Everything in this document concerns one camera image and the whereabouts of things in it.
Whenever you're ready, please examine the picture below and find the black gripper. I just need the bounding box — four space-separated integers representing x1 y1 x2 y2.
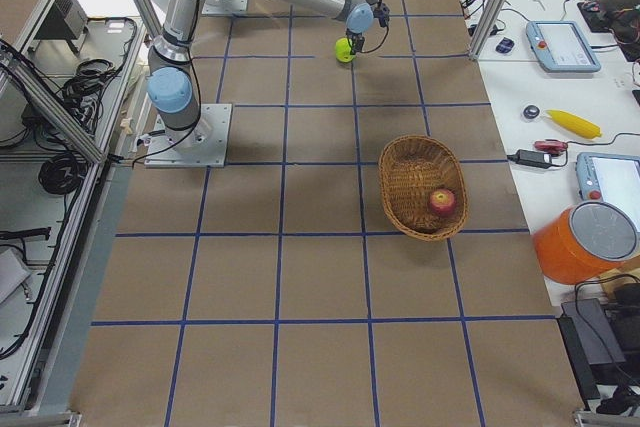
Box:
347 30 365 55

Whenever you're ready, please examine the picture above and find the green apple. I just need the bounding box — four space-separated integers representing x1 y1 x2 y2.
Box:
334 37 356 64

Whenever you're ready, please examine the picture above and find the red apple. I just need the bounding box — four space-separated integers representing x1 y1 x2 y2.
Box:
427 188 457 218

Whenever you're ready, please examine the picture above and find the wicker basket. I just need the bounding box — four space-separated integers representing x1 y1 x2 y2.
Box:
378 135 468 241

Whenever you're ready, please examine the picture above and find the dark blue pouch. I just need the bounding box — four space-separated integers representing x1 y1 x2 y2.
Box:
495 37 515 55

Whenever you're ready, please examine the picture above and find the round grey knob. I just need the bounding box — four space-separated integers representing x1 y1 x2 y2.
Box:
522 104 541 122

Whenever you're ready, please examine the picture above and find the teach pendant tablet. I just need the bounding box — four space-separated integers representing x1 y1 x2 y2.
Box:
525 21 601 73

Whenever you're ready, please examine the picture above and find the red tool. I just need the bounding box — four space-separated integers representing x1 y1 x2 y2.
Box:
533 139 568 156

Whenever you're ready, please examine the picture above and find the black power adapter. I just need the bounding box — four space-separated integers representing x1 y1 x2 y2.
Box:
507 149 554 169

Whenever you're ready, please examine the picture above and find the yellow toy corn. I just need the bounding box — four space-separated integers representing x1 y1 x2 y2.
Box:
545 109 602 140

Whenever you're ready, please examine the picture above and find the orange cylinder container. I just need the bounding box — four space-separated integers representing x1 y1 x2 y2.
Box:
533 201 639 285

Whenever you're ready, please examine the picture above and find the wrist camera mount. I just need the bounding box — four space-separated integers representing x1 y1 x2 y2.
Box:
373 0 390 29

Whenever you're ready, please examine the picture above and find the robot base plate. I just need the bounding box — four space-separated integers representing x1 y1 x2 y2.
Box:
143 103 232 168

